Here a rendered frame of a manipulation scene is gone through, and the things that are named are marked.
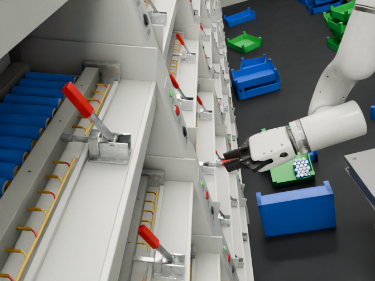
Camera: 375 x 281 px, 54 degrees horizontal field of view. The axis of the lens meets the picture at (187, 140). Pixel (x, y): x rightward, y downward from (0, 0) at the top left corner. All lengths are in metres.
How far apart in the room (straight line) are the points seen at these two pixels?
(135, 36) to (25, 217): 0.29
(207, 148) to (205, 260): 0.38
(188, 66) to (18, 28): 0.81
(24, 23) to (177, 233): 0.37
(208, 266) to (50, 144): 0.47
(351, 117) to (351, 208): 0.95
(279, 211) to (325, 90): 0.75
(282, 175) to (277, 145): 1.05
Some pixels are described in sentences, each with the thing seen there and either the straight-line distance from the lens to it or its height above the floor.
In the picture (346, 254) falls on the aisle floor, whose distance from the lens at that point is 1.64.
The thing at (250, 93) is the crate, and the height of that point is 0.03.
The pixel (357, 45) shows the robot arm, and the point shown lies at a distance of 0.85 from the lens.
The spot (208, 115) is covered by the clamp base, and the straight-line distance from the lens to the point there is 1.16.
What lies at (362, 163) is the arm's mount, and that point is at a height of 0.35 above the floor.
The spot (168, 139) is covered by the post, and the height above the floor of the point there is 1.01.
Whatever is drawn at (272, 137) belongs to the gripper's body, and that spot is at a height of 0.78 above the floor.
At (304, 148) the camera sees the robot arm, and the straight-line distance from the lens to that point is 0.89.
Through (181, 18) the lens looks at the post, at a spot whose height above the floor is 0.99.
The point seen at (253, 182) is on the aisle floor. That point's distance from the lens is 1.97.
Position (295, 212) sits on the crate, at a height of 0.13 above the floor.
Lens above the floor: 1.32
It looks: 33 degrees down
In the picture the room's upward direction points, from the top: 19 degrees counter-clockwise
